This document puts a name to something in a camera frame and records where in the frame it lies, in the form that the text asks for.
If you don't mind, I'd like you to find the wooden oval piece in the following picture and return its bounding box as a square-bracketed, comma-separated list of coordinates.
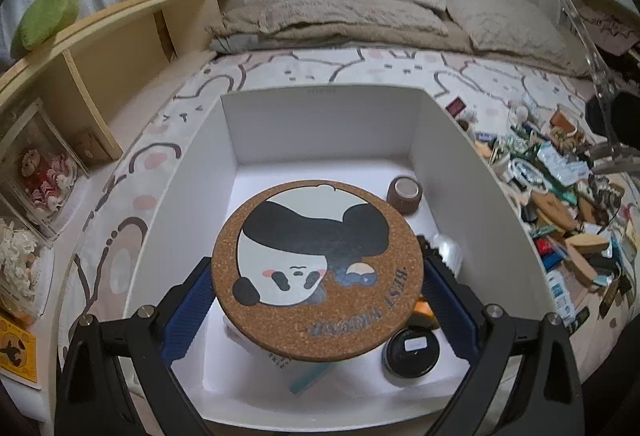
[565, 233, 612, 259]

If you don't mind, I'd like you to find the brown tape roll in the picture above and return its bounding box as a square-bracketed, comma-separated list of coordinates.
[387, 176, 424, 217]

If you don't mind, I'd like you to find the small cardboard box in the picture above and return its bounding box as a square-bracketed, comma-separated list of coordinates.
[72, 128, 114, 165]

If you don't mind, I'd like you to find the doll display box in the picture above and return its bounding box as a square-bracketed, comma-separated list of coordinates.
[0, 98, 92, 237]

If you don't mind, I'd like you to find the wooden shelf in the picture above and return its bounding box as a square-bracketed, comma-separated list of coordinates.
[0, 0, 246, 163]

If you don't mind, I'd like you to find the green round cushion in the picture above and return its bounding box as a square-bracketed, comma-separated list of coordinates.
[10, 0, 82, 57]

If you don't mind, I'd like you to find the tan mattress pad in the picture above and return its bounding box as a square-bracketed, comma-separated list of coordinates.
[207, 10, 592, 77]

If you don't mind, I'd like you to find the dark cloth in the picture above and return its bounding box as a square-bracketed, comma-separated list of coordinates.
[585, 90, 640, 149]

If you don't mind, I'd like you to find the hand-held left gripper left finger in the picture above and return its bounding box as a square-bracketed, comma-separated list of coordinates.
[52, 256, 221, 436]

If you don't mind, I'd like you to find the clear plastic bin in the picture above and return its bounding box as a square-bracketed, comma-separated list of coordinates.
[530, 0, 640, 177]

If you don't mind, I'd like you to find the bear printed blanket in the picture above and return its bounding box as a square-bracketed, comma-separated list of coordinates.
[59, 43, 640, 367]

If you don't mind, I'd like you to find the blue and white mask packet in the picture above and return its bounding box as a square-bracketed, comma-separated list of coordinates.
[545, 268, 574, 321]

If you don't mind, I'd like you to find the white storage box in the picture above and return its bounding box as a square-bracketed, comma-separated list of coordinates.
[56, 86, 571, 429]

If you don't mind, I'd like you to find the white flower display box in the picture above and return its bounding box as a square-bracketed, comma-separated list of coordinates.
[0, 201, 56, 317]

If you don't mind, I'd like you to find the beige quilted pillow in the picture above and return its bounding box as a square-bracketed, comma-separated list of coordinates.
[444, 0, 572, 67]

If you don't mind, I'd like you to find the round cork panda coaster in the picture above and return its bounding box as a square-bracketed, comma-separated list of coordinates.
[210, 181, 426, 362]

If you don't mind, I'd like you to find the yellow card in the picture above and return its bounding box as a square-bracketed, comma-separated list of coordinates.
[0, 313, 41, 385]

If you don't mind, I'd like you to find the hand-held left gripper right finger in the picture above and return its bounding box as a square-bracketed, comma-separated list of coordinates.
[420, 238, 586, 436]

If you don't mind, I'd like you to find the beige folded duvet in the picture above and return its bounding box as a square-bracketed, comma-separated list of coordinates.
[207, 0, 451, 55]

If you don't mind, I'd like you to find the brown leather card holder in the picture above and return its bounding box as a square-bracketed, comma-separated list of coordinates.
[547, 108, 581, 131]

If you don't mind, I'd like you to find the small orange item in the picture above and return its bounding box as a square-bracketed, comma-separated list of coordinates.
[414, 298, 437, 323]

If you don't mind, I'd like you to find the black round tin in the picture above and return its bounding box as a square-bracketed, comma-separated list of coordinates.
[382, 327, 442, 379]

